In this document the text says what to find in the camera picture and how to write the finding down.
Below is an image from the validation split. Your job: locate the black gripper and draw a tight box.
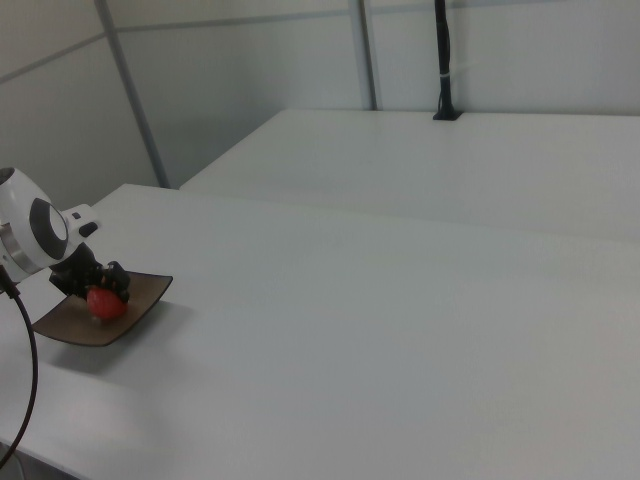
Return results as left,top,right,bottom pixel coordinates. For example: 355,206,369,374
49,245,133,305

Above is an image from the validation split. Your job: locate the red apple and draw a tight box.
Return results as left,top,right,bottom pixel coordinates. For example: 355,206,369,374
85,285,128,321

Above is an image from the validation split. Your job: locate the brown square ceramic plate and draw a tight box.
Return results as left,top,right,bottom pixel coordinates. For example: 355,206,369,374
31,270,175,348

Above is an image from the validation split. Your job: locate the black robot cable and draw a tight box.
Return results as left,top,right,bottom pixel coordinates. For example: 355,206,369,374
0,266,40,469

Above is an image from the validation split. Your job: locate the grey partition post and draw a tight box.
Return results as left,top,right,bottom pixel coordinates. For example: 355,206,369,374
348,0,379,112
93,0,171,190

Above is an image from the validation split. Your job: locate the black cable bundle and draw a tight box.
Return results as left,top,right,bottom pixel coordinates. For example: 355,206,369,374
431,0,464,123

